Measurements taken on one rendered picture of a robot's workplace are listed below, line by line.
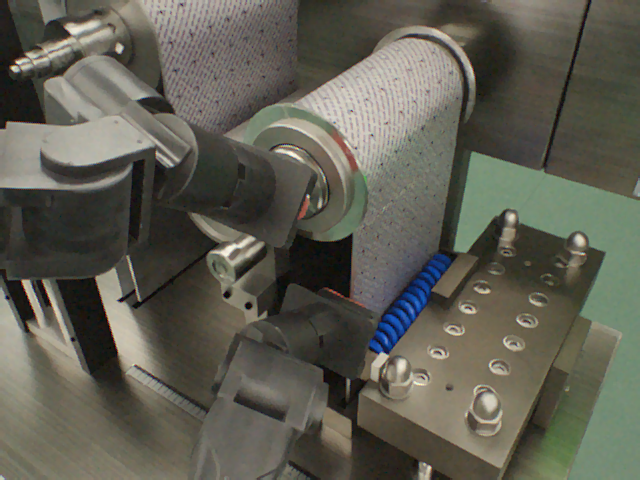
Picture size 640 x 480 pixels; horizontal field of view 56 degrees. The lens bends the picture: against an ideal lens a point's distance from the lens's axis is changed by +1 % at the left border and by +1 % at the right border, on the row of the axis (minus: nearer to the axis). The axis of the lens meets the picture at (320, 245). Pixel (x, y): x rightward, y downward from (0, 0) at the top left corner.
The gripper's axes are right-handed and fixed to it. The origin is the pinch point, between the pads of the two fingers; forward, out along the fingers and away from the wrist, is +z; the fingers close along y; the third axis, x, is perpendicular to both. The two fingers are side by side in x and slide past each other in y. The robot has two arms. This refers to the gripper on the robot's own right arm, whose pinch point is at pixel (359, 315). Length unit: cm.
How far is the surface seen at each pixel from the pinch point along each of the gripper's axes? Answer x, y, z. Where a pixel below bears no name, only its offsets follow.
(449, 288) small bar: 4.1, 5.7, 12.2
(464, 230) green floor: -13, -40, 194
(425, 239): 8.6, 0.3, 13.8
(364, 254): 8.0, 0.2, -4.8
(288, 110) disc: 20.0, -7.4, -14.1
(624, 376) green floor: -35, 35, 156
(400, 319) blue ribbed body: -0.6, 2.7, 6.8
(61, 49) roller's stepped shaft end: 19.2, -30.0, -21.0
